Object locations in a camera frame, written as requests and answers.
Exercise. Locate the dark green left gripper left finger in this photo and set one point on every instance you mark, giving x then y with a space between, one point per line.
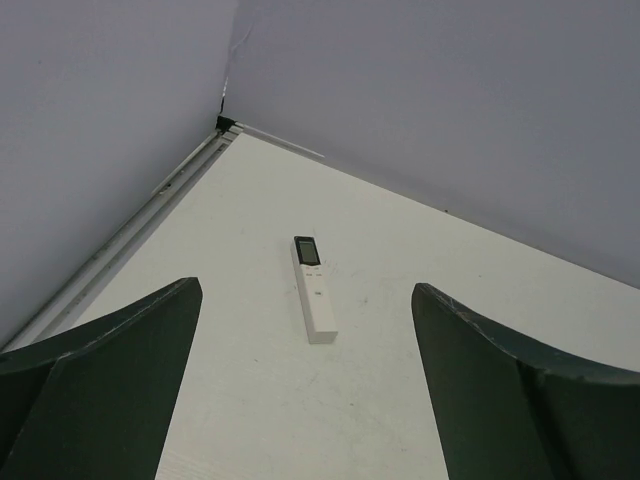
96 401

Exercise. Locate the long white remote control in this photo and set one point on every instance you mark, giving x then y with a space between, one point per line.
317 310

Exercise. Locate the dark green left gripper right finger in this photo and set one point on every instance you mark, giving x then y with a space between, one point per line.
508 406

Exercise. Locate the aluminium table edge rail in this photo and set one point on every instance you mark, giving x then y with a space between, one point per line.
62 311

